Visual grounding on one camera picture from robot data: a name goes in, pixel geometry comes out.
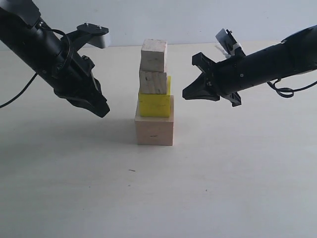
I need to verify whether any small wooden cube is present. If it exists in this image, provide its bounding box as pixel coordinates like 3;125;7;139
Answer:
140;39;167;72

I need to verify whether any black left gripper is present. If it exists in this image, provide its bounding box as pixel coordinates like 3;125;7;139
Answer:
0;7;110;118

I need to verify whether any medium plain wooden cube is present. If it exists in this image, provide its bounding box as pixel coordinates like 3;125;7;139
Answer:
139;69;167;94

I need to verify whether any large light wooden cube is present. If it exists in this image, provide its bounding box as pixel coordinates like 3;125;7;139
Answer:
134;96;174;146

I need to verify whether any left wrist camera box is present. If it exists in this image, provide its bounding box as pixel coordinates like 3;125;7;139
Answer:
66;22;109;51

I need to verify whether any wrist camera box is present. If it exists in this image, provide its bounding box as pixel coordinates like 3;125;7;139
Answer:
215;28;246;59
66;22;109;51

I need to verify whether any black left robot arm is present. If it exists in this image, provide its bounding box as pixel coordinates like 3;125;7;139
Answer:
0;0;110;118

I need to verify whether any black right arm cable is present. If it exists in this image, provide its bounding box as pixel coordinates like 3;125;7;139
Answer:
266;78;317;99

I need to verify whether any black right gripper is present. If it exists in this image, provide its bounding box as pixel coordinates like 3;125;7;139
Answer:
182;26;317;107

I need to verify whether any yellow painted wooden cube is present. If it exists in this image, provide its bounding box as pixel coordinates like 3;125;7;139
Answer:
138;76;172;118

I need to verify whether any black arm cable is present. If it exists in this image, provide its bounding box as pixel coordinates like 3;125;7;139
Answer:
266;78;317;99
0;29;74;109

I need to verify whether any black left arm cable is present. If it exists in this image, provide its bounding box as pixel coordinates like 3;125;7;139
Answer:
0;29;74;109

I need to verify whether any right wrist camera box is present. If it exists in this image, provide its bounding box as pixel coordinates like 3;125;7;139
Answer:
215;28;246;59

